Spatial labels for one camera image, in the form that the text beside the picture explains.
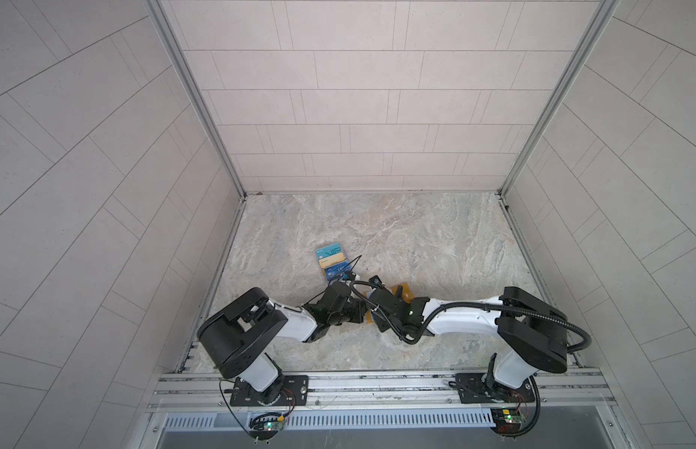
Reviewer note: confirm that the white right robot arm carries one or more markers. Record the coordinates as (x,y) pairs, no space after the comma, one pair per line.
(534,332)

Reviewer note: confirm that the beige card in stand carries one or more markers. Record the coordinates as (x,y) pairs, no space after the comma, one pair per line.
(332,260)

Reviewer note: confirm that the right green circuit board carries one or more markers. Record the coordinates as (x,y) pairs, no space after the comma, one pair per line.
(507,420)

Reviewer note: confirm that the left green circuit board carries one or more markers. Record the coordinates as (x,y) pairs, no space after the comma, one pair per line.
(268,422)

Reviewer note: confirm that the perforated vent strip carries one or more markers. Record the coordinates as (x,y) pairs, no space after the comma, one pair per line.
(341,420)

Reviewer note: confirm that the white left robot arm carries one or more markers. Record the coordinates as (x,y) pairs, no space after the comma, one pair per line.
(235,337)

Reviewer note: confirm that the right corner metal post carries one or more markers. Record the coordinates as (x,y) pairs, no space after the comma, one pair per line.
(600,19)

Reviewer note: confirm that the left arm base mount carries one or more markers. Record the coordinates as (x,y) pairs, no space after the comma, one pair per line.
(287,390)

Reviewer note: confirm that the teal card in stand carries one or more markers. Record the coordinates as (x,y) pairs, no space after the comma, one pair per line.
(329,251)

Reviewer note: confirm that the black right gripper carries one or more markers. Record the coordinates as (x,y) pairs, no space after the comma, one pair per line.
(375,316)

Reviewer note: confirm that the green circuit board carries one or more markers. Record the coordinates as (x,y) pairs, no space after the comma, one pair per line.
(507,420)
(268,422)

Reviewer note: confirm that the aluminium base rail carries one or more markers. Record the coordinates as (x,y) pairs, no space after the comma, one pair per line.
(384,389)

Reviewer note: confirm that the yellow leather card holder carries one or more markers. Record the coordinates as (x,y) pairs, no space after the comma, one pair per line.
(388,307)

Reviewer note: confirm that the left corner metal post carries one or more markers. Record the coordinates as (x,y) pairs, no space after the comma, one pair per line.
(158,16)

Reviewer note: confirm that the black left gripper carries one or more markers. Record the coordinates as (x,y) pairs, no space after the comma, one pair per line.
(357,315)

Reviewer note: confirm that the blue card in stand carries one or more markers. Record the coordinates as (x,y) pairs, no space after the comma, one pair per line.
(336,271)

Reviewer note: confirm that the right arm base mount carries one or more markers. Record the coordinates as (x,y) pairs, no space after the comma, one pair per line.
(488,387)

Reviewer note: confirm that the corner metal post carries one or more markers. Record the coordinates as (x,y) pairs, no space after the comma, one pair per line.
(158,16)
(600,19)

